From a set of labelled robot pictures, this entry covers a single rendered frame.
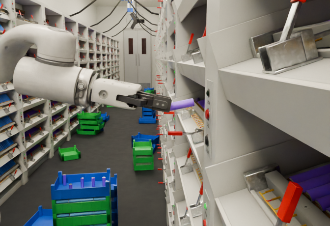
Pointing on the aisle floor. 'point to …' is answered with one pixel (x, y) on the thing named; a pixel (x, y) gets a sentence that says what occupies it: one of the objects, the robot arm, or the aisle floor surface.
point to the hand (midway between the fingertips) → (161, 102)
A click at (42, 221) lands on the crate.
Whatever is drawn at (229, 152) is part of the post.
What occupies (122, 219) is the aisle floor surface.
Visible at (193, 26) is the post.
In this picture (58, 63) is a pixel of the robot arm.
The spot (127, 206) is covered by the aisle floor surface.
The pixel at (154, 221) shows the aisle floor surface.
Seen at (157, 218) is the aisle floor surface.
